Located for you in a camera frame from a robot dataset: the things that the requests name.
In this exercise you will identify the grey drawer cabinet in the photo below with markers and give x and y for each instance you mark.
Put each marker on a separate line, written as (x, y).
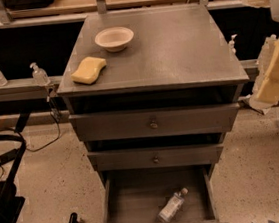
(178, 57)

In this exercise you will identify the right small pump bottle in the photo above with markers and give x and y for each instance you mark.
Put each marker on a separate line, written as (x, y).
(232, 43)

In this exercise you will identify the background clear water bottle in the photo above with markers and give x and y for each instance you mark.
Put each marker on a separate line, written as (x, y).
(266, 52)

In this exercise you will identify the clear plastic water bottle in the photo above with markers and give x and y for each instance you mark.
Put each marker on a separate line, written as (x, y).
(174, 204)

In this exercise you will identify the bottom grey open drawer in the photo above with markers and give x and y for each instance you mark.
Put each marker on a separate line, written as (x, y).
(138, 196)

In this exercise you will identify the top grey drawer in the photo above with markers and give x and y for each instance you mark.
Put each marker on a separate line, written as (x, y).
(154, 122)

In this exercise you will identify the metal rail shelf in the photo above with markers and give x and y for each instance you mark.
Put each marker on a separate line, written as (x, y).
(21, 89)

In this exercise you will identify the white paper bowl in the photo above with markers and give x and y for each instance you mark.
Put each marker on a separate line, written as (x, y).
(114, 39)

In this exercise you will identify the yellow sponge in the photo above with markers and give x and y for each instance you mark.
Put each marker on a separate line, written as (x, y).
(88, 70)

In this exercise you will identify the black power adapter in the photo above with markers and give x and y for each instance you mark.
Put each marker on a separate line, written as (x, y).
(8, 156)

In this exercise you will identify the black chair frame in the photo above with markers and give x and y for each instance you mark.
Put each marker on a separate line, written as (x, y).
(10, 205)

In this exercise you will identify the middle grey drawer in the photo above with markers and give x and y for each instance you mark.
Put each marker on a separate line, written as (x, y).
(155, 157)

